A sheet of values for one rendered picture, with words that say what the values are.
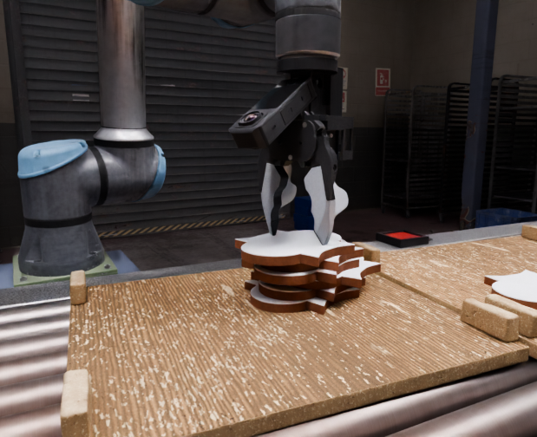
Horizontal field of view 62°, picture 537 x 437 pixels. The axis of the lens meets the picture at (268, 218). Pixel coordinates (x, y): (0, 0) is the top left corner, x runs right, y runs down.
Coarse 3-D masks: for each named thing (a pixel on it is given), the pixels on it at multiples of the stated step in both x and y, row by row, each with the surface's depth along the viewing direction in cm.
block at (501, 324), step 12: (468, 300) 47; (468, 312) 47; (480, 312) 46; (492, 312) 44; (504, 312) 44; (480, 324) 46; (492, 324) 44; (504, 324) 43; (516, 324) 43; (504, 336) 43; (516, 336) 43
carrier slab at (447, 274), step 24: (480, 240) 85; (504, 240) 85; (528, 240) 85; (384, 264) 69; (408, 264) 69; (432, 264) 69; (456, 264) 69; (480, 264) 69; (504, 264) 69; (528, 264) 69; (408, 288) 60; (432, 288) 59; (456, 288) 59; (480, 288) 59
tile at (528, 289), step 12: (492, 276) 60; (504, 276) 60; (516, 276) 60; (528, 276) 60; (492, 288) 56; (504, 288) 55; (516, 288) 55; (528, 288) 55; (516, 300) 52; (528, 300) 51
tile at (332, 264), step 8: (344, 240) 60; (360, 248) 56; (336, 256) 52; (344, 256) 54; (352, 256) 55; (360, 256) 56; (296, 264) 50; (304, 264) 50; (320, 264) 51; (328, 264) 50; (336, 264) 50
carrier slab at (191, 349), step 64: (128, 320) 49; (192, 320) 49; (256, 320) 49; (320, 320) 49; (384, 320) 49; (448, 320) 49; (128, 384) 36; (192, 384) 36; (256, 384) 36; (320, 384) 36; (384, 384) 36
